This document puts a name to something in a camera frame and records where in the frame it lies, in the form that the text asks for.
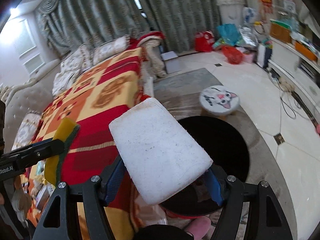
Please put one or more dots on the teal shopping bag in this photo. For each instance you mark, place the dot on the teal shopping bag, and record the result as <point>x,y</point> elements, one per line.
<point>229,33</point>

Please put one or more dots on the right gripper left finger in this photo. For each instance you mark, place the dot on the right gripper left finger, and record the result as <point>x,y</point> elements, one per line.
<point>97,193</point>

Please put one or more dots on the white foam block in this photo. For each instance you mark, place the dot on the white foam block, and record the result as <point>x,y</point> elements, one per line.
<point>161,157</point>

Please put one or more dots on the white embroidered pillow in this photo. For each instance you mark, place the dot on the white embroidered pillow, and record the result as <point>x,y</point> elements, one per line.
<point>80,59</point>
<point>110,49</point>

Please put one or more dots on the red orange rose blanket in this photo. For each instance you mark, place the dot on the red orange rose blanket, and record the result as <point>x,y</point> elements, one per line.
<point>97,97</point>

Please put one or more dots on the green patterned curtain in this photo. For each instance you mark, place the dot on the green patterned curtain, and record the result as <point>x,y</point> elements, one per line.
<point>67,24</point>

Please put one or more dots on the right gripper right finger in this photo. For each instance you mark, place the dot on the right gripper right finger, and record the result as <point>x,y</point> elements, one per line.
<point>228,193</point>

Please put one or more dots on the grey cardboard box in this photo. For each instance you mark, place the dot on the grey cardboard box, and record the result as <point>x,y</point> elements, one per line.
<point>171,62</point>

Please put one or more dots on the yellow green sponge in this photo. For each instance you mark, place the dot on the yellow green sponge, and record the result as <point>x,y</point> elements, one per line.
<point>65,134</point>

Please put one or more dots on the white tv cabinet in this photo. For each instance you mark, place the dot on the white tv cabinet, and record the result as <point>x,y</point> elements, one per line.
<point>296,65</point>

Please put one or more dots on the black round trash bin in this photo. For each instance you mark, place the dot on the black round trash bin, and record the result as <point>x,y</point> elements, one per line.
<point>226,147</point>

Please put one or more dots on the grey tufted headboard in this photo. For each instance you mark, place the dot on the grey tufted headboard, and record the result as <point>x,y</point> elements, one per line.
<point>35,95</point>

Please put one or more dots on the cat face round stool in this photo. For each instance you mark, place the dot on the cat face round stool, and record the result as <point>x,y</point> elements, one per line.
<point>219,100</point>

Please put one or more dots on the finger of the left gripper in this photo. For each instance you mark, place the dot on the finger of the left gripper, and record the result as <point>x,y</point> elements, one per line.
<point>42,150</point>

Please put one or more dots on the pink slipper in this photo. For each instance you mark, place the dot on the pink slipper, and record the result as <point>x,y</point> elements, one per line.
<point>198,228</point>

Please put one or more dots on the red plastic bag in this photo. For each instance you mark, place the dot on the red plastic bag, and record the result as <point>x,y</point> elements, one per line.
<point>233,55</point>

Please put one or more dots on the red gift bag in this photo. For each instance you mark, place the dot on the red gift bag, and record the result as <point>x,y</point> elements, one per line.
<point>204,41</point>

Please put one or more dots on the silver foil bag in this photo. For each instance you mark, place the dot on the silver foil bag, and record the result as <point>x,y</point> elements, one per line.
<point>247,39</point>

